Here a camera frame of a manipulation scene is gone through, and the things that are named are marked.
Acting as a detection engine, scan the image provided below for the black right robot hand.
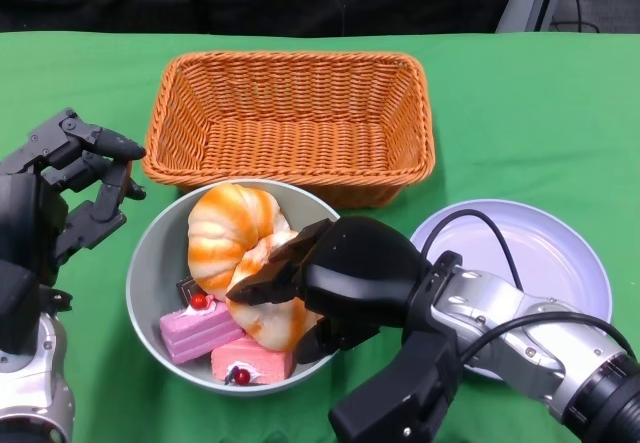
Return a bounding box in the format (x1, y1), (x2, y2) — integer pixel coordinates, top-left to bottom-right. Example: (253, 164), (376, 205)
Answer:
(225, 215), (434, 366)

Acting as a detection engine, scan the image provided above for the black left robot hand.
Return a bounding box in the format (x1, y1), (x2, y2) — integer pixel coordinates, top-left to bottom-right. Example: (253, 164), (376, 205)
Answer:
(0, 107), (148, 284)

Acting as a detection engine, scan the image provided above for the orange striped bread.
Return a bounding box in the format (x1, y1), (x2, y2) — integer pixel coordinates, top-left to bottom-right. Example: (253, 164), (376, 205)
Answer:
(187, 182), (292, 302)
(227, 230), (324, 353)

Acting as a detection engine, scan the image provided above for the grey bowl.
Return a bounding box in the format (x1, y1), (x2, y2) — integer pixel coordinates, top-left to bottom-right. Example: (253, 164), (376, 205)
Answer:
(124, 178), (346, 398)

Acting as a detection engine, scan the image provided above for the salmon cake slice with berries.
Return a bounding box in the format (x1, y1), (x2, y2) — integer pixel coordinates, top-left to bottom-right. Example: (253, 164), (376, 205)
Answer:
(209, 335), (296, 387)

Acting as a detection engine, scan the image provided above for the orange wicker basket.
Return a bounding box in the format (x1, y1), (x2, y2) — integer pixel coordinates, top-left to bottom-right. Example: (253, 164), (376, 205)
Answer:
(141, 51), (436, 209)

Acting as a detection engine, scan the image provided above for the pink cake slice with cherry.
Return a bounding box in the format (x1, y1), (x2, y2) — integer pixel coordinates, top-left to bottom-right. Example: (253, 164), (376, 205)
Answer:
(158, 292), (246, 366)

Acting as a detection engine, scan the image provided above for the chocolate cake slice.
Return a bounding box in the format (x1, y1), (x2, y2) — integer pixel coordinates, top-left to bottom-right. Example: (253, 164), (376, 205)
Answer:
(175, 275), (202, 307)

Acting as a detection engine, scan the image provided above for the pale lavender plate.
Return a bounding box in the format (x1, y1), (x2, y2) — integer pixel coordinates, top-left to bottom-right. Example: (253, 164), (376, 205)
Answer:
(408, 198), (614, 382)

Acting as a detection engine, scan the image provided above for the green tablecloth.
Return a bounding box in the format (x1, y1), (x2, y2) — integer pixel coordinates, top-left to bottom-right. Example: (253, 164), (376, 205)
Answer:
(0, 31), (640, 443)

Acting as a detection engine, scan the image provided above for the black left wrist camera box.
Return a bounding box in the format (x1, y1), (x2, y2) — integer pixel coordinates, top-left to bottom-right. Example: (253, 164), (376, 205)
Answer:
(0, 260), (74, 355)

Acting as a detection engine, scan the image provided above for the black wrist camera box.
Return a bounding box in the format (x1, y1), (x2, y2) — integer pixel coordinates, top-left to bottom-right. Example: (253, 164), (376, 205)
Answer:
(328, 330), (464, 443)
(0, 260), (74, 355)

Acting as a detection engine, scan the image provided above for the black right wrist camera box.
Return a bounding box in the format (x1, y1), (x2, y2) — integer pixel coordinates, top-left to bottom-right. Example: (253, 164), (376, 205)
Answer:
(328, 330), (464, 443)

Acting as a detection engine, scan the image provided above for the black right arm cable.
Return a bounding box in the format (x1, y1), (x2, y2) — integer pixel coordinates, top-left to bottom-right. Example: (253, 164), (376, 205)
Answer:
(421, 207), (639, 367)

